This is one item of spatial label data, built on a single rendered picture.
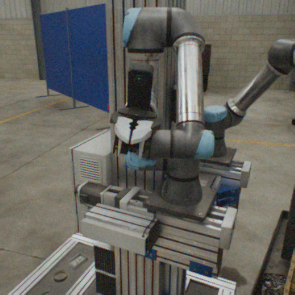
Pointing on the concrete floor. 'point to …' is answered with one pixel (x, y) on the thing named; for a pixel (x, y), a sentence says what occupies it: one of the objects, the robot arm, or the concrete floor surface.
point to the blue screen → (77, 55)
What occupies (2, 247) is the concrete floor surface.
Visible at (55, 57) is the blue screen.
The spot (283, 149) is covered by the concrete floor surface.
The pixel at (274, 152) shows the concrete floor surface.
